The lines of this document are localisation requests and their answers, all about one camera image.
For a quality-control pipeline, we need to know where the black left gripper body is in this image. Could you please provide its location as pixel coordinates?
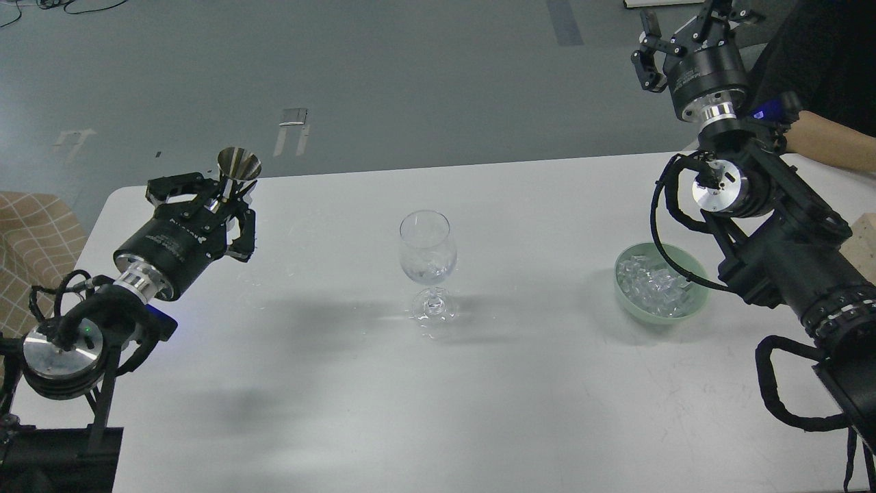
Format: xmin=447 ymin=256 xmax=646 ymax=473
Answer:
xmin=113 ymin=205 xmax=237 ymax=301

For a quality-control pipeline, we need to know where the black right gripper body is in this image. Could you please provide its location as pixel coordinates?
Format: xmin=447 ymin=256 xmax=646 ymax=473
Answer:
xmin=664 ymin=34 xmax=749 ymax=123

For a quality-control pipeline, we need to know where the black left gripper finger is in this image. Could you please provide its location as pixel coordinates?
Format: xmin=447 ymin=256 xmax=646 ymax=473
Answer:
xmin=225 ymin=181 xmax=257 ymax=263
xmin=145 ymin=173 xmax=219 ymax=213

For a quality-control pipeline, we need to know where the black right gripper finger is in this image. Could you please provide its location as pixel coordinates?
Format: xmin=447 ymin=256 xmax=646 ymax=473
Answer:
xmin=688 ymin=1 xmax=766 ymax=43
xmin=631 ymin=9 xmax=688 ymax=93

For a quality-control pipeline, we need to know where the steel cocktail jigger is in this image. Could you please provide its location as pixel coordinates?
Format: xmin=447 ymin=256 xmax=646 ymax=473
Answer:
xmin=207 ymin=147 xmax=262 ymax=214

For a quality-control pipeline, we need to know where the pile of ice cubes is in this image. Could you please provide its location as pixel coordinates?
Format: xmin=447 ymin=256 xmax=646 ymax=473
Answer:
xmin=615 ymin=255 xmax=697 ymax=318

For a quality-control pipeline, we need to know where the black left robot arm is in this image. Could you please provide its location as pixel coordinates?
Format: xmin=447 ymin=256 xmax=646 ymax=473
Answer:
xmin=2 ymin=173 xmax=257 ymax=492

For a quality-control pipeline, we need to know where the person's bare forearm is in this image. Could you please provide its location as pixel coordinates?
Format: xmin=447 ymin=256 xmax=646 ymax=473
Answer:
xmin=785 ymin=110 xmax=875 ymax=173

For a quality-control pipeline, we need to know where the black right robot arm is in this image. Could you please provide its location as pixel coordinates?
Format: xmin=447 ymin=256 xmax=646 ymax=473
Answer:
xmin=631 ymin=1 xmax=874 ymax=491

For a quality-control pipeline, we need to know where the clear wine glass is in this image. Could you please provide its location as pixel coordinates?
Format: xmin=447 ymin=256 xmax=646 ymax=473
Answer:
xmin=398 ymin=210 xmax=458 ymax=327

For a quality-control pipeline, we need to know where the beige checked cushion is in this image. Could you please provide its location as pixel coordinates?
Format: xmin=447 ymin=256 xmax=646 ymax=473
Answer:
xmin=1 ymin=191 xmax=88 ymax=337

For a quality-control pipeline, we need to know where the green bowl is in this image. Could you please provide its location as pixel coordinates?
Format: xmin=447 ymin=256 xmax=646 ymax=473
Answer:
xmin=613 ymin=242 xmax=709 ymax=327

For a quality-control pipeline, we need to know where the black floor cable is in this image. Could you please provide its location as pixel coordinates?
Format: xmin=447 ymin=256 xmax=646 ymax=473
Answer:
xmin=0 ymin=0 xmax=131 ymax=28

